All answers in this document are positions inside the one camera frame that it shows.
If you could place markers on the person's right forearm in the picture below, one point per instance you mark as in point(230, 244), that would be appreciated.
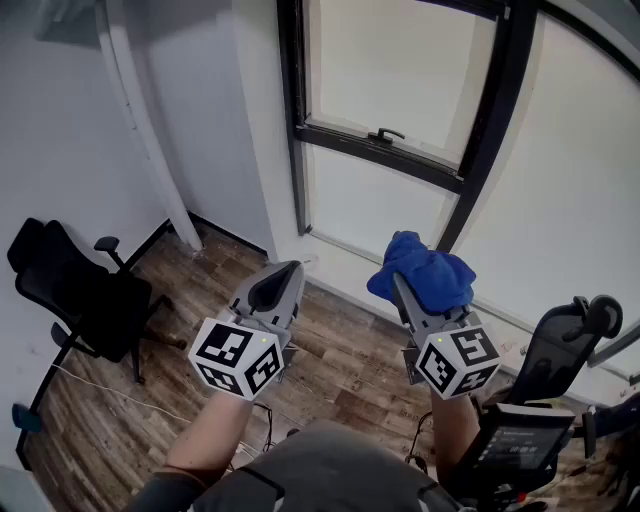
point(450, 430)

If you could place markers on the black office chair with headrest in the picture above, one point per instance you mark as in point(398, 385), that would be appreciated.
point(550, 340)

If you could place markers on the blue cleaning cloth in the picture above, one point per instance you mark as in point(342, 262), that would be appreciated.
point(430, 275)

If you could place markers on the white vertical pipe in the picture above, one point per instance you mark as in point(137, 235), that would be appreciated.
point(150, 135)

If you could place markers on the black monitor mount rig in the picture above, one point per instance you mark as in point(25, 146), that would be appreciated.
point(505, 495)

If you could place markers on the black mesh office chair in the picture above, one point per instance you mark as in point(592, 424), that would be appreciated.
point(85, 300)

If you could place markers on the person's left forearm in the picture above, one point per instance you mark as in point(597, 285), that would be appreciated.
point(210, 440)

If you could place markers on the black chest monitor screen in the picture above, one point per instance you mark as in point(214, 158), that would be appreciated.
point(520, 440)

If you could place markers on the person's grey shirt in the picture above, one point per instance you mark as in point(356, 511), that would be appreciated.
point(325, 475)

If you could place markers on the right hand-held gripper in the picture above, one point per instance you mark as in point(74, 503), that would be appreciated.
point(457, 360)

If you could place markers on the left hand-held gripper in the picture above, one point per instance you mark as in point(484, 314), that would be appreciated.
point(235, 360)

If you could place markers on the small teal plastic item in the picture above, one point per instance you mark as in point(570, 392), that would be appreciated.
point(26, 419)

